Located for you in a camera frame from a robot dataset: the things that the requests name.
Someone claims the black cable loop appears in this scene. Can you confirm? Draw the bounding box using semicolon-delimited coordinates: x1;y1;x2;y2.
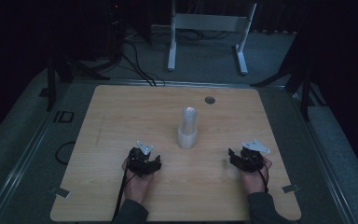
54;141;76;166

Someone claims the black floor cable bundle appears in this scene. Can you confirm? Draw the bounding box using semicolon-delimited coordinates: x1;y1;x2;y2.
117;31;166;87

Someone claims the person's right hand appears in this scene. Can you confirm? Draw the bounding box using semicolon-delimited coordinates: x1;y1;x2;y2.
239;156;273;195

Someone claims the left hand-held gripper cable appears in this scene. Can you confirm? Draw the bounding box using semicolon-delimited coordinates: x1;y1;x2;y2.
113;167;137;220

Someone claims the hand-held gripper cable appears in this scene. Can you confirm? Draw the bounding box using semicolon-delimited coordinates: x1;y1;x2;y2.
113;167;137;220
256;161;270;194

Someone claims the stack of clear plastic cups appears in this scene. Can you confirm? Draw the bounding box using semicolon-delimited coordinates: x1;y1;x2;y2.
177;106;200;150

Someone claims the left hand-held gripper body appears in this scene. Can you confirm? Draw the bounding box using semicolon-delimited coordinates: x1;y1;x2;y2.
126;140;158;179

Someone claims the right hand-held gripper cable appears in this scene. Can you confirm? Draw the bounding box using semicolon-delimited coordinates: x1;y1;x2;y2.
256;161;270;194

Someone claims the black tripod stand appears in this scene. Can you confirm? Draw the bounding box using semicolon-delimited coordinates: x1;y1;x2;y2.
250;59;327;122
38;54;111;112

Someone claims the person's left hand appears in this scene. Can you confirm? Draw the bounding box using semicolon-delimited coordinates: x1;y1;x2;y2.
121;157;155;205

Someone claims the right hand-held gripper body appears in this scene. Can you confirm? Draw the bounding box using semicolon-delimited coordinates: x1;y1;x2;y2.
241;138;272;174

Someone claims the white metal stand frame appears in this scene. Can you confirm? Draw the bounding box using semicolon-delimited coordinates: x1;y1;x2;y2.
167;0;258;77

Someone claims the grey tape piece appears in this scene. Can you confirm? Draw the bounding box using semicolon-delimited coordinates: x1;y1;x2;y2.
53;187;72;199
282;184;302;194

